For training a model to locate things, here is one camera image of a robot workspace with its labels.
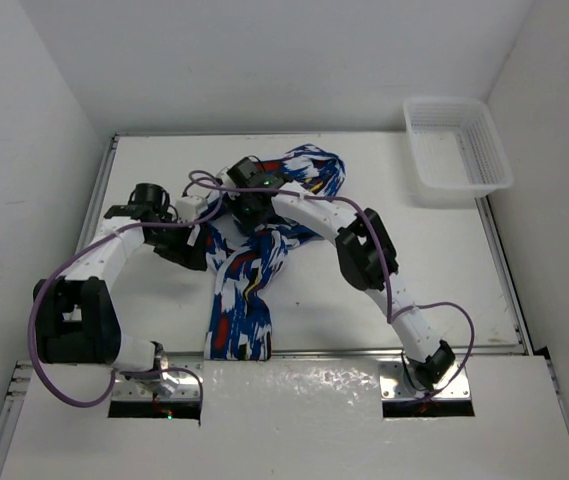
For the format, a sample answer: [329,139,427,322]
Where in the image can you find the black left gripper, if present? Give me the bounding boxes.
[146,213,206,270]

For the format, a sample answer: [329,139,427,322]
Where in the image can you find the blue white red patterned trousers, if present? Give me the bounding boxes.
[204,144,346,361]

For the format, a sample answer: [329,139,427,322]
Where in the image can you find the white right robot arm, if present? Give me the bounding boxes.
[219,158,455,391]

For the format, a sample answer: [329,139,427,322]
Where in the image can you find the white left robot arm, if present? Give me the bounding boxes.
[34,183,209,373]

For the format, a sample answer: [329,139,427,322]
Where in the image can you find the white front cover panel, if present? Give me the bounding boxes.
[2,356,569,479]

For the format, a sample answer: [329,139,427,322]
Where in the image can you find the white plastic mesh basket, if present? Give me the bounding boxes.
[403,97,514,201]

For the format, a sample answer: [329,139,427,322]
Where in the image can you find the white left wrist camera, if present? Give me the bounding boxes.
[174,195,208,223]

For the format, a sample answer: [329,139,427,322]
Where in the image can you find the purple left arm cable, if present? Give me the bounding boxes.
[28,169,225,409]

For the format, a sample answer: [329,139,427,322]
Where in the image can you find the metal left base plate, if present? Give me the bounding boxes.
[111,362,204,402]

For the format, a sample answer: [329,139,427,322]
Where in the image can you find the metal base plate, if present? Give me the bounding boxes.
[111,362,204,402]
[378,356,472,402]

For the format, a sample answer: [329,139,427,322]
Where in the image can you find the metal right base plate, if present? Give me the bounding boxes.
[378,356,472,402]

